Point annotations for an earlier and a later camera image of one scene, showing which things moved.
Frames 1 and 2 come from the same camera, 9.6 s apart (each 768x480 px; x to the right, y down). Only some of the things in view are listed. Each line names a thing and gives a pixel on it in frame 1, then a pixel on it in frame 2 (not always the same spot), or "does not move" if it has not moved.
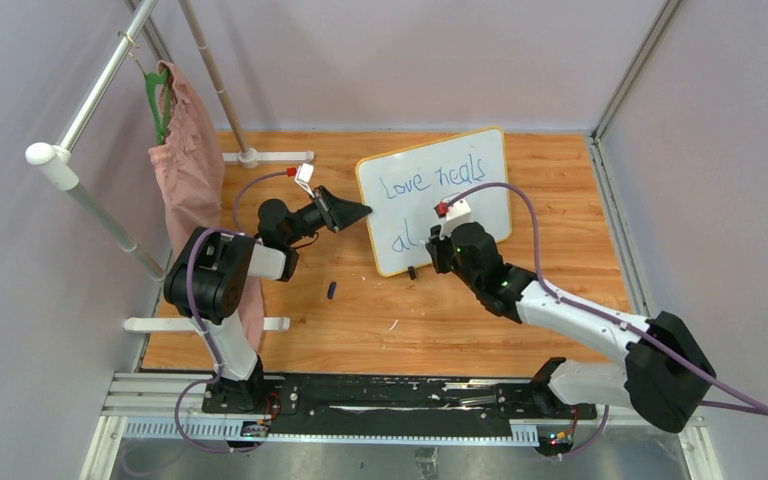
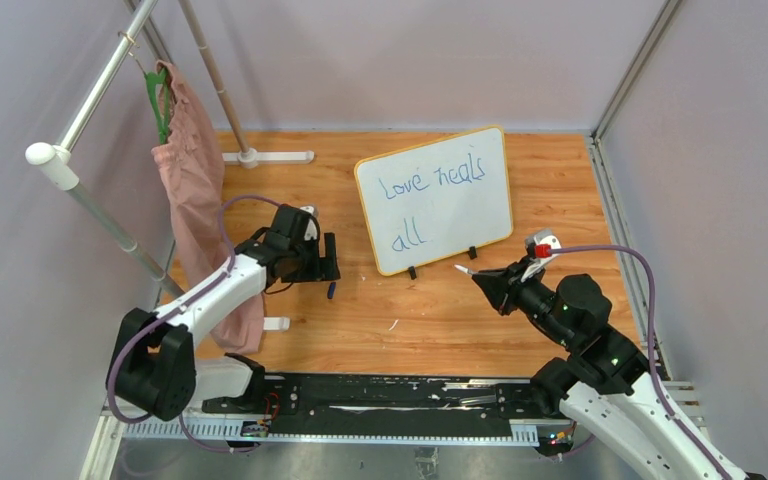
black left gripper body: [319, 213] to [306, 264]
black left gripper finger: [343, 210] to [330, 266]
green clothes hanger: [153, 79] does not move
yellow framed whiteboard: [403, 189] does not move
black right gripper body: [444, 250] to [528, 295]
